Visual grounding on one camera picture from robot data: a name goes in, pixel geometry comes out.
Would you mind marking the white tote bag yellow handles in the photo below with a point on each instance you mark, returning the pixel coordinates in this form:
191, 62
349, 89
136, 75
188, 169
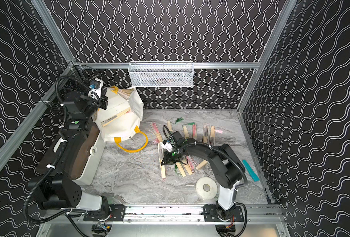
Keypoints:
126, 126

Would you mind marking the grey paper folding fan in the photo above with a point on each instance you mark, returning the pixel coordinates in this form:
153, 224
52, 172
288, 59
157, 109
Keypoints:
206, 130

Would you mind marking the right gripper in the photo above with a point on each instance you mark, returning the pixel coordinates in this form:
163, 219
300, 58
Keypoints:
168, 160

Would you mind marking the black wire wall basket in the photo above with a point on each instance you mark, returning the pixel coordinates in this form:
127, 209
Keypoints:
77, 79

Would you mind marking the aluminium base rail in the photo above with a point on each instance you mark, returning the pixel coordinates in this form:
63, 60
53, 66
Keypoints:
173, 220

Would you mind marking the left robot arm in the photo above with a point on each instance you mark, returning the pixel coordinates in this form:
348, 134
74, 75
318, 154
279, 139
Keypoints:
55, 192

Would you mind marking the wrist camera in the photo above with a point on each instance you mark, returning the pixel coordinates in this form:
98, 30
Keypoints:
167, 146
95, 88

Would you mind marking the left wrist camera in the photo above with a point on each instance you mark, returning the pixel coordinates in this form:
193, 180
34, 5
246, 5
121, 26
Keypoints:
95, 88

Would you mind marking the brown lidded storage box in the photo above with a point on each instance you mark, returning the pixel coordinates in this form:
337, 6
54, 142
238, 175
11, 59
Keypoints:
83, 152

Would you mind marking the purple paper folding fan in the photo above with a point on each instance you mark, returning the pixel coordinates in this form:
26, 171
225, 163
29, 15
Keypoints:
202, 164

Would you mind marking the green paper folding fan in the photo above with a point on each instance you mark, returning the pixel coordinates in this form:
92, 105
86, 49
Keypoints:
188, 129

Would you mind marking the teal folding fan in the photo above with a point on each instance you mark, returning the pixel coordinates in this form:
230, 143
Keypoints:
250, 171

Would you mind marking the white tape roll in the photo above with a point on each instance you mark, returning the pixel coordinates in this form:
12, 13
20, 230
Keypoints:
206, 188

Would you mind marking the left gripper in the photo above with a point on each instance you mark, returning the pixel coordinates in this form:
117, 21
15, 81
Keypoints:
103, 99

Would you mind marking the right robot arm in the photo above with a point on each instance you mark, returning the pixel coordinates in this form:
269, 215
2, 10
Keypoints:
227, 168

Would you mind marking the white wire wall basket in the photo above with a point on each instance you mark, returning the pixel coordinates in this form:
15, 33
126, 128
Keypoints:
161, 74

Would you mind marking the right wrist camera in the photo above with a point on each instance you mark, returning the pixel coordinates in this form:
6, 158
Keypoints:
167, 146

